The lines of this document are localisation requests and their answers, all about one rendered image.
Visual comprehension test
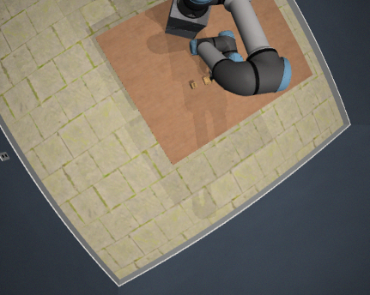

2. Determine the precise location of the tan shallow rectangular tray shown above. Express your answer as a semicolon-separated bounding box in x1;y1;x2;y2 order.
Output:
203;76;213;85

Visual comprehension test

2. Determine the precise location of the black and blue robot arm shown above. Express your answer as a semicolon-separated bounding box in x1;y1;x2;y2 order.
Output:
177;0;292;96

